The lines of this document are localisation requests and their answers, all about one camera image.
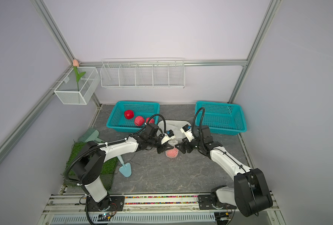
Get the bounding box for aluminium frame bar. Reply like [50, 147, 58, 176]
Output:
[0, 66, 72, 165]
[80, 58, 248, 68]

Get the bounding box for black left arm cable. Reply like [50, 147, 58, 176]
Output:
[132, 113, 167, 136]

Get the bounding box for green artificial grass mat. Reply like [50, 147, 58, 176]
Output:
[63, 142, 118, 191]

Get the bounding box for aluminium frame post left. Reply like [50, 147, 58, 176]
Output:
[30, 0, 74, 65]

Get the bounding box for aluminium frame post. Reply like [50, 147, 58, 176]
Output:
[228, 0, 282, 104]
[30, 0, 74, 65]

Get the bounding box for white wire basket small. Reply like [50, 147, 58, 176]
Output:
[54, 67, 100, 105]

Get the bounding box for artificial pink tulip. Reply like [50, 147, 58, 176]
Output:
[73, 59, 86, 91]

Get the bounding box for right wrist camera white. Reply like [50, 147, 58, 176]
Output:
[180, 124, 195, 142]

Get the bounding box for pale green brush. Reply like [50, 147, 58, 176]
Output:
[78, 127, 104, 143]

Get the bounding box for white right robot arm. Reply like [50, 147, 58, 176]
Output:
[175, 125, 273, 217]

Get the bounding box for white wire shelf long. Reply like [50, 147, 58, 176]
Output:
[100, 58, 186, 89]

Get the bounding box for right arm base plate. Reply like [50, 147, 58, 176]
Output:
[197, 193, 237, 210]

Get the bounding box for light blue plastic trowel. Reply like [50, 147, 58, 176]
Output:
[117, 155, 132, 178]

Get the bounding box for aluminium frame bar back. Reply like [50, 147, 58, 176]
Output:
[80, 58, 248, 68]

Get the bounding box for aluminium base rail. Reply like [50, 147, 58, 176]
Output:
[42, 192, 280, 216]

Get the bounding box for white slotted cable duct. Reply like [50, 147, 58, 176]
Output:
[49, 212, 216, 225]

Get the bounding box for white plastic tub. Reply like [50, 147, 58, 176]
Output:
[165, 120, 191, 142]

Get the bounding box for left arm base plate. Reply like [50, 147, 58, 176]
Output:
[86, 196, 125, 212]

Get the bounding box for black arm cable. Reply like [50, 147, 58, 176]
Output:
[191, 106, 206, 138]
[132, 113, 167, 136]

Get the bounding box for teal plastic basket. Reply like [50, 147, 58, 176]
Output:
[195, 101, 247, 136]
[106, 101, 160, 133]

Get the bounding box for teal plastic basket right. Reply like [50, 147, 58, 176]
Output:
[195, 101, 247, 136]

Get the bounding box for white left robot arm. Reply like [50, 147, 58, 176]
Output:
[64, 123, 175, 211]

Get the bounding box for aluminium frame post right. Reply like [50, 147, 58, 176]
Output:
[228, 0, 282, 104]

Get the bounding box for aluminium frame bar left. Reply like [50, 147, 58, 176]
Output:
[0, 66, 72, 165]

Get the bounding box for teal plastic basket left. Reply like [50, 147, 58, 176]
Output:
[106, 101, 160, 133]

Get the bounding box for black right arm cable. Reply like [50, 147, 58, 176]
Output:
[191, 106, 206, 138]

